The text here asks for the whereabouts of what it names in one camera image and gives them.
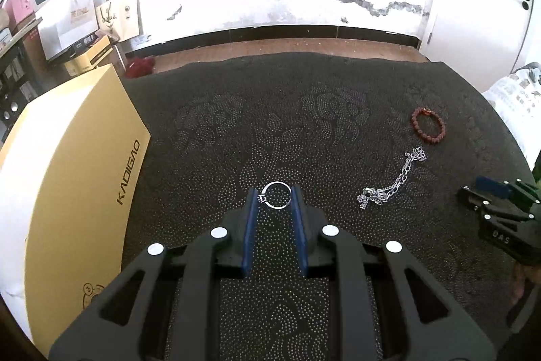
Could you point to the white bedding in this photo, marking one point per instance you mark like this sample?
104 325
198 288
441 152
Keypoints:
516 100

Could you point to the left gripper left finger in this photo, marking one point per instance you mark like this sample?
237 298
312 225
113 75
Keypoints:
165 296

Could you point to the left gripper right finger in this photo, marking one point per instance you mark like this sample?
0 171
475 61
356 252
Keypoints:
382 297

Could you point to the pink box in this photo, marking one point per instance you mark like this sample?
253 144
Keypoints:
18 11

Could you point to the yellow white cardboard box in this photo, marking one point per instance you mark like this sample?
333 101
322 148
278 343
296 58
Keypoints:
69 167

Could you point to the red cloth on floor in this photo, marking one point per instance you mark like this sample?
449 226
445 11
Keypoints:
138 67

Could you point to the black patterned table cloth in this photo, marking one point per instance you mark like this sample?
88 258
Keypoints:
380 146

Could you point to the yellow black cardboard box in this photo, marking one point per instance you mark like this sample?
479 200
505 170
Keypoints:
104 51

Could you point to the brown paper gift bag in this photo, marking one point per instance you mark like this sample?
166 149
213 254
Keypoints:
119 19

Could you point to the white paper gift bag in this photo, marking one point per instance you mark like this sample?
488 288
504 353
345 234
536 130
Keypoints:
63 23

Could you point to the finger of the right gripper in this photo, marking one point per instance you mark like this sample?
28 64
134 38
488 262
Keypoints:
518 189
484 206

